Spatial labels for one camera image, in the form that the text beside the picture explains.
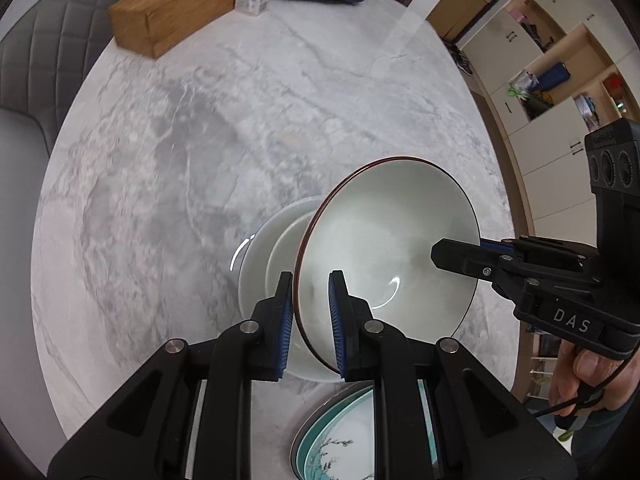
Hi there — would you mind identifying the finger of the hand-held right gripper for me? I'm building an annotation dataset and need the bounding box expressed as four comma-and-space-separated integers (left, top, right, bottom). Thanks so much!
431, 238, 602, 312
477, 236, 601, 276

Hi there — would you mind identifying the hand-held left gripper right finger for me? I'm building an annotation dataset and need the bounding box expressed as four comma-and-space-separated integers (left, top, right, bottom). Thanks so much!
327, 270, 578, 480

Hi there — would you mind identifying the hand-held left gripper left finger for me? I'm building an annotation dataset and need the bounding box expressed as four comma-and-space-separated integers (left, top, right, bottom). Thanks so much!
47, 271, 295, 480

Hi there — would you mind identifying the white bowl dark rim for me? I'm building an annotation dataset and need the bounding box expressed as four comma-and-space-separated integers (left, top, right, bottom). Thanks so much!
292, 157, 482, 375

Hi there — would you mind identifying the person's right forearm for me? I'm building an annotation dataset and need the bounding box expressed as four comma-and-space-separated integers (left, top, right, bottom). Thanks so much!
570, 360, 640, 480

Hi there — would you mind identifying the person's right hand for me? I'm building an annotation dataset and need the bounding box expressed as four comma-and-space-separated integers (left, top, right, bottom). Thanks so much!
547, 332, 637, 431

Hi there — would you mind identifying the blue bag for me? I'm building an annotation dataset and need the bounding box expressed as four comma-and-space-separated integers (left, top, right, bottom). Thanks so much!
535, 62, 571, 92

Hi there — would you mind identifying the dark shoe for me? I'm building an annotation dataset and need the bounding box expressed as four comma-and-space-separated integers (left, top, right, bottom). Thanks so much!
445, 42, 475, 76

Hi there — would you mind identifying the wooden tissue box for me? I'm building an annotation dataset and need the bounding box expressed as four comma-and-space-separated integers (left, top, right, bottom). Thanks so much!
109, 0, 241, 59

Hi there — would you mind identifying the grey quilted chair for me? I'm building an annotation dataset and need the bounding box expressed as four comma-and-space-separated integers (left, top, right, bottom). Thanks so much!
0, 0, 132, 171

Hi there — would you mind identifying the wooden wall cabinet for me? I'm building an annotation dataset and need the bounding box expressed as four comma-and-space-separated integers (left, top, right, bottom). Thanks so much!
425, 0, 640, 241

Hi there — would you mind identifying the black cable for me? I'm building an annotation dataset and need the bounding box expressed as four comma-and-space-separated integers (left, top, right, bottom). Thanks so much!
530, 345, 640, 423

